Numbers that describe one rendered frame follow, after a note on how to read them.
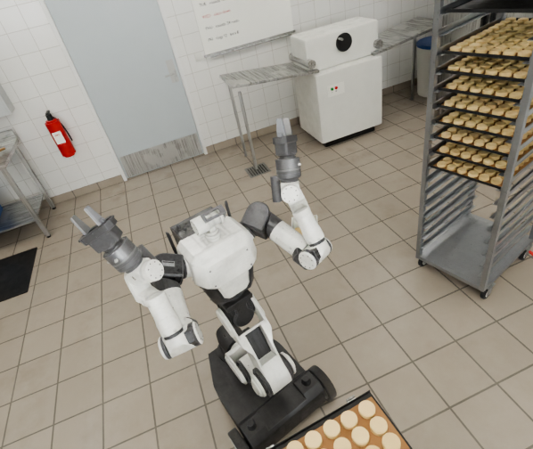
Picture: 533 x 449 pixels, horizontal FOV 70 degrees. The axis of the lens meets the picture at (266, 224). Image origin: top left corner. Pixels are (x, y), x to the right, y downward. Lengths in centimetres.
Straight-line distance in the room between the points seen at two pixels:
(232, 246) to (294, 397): 103
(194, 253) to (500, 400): 177
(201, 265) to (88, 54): 361
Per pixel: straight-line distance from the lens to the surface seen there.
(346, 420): 130
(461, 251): 295
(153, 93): 481
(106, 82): 477
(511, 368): 260
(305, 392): 216
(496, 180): 233
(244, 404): 224
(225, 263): 143
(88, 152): 497
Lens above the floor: 210
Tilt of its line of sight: 37 degrees down
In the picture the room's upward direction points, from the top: 13 degrees counter-clockwise
